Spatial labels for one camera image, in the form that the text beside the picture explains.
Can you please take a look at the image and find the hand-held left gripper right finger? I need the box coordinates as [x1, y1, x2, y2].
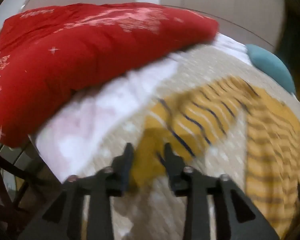
[164, 142, 280, 240]

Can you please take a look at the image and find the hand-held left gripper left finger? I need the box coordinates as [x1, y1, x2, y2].
[17, 142, 135, 240]

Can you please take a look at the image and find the yellow striped sweater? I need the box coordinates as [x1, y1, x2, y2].
[130, 76, 300, 238]

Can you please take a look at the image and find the beige quilted bedspread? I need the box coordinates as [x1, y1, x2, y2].
[82, 44, 300, 240]

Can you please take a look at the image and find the white bed sheet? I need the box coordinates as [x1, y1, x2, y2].
[31, 34, 250, 183]

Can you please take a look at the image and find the red patterned quilt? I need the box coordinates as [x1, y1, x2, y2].
[0, 2, 220, 147]

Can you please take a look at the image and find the teal pillow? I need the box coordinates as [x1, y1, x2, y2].
[245, 44, 297, 94]

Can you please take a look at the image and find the beige panelled wardrobe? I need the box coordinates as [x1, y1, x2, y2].
[160, 0, 288, 53]

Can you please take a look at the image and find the dark wooden frame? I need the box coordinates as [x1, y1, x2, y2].
[0, 145, 63, 240]

